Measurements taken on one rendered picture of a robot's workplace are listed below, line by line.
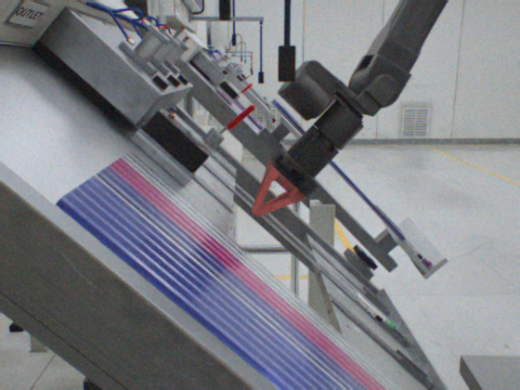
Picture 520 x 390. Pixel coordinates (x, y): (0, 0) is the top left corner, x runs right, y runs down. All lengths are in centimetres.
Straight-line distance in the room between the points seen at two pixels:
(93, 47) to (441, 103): 842
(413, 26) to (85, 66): 44
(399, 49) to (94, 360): 59
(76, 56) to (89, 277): 36
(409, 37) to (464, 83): 825
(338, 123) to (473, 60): 833
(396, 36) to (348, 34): 775
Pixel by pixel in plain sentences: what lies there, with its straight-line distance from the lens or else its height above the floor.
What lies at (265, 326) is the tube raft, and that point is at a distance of 42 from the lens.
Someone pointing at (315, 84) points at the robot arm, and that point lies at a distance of 75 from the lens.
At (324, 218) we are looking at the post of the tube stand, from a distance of 130.
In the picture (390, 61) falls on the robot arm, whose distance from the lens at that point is 77.
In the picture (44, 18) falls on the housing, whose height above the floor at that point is 120.
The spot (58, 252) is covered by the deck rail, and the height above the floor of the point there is 105.
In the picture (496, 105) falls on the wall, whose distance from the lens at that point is 925.
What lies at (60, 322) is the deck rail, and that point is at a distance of 33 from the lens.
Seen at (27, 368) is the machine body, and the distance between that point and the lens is 111.
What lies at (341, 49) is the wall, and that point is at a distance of 850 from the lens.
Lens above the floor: 115
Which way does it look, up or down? 13 degrees down
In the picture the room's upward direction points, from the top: straight up
